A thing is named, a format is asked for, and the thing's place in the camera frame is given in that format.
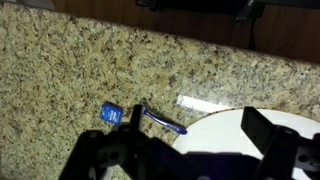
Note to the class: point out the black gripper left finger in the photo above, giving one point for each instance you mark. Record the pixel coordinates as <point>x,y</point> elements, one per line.
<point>136,117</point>

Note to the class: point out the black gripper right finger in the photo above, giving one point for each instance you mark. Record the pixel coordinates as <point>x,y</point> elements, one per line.
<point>257,128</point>

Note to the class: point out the small blue box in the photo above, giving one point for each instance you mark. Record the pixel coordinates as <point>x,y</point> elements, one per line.
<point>111,113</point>

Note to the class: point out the white oval sink basin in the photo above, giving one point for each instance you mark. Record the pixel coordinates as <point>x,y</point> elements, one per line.
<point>292,152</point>

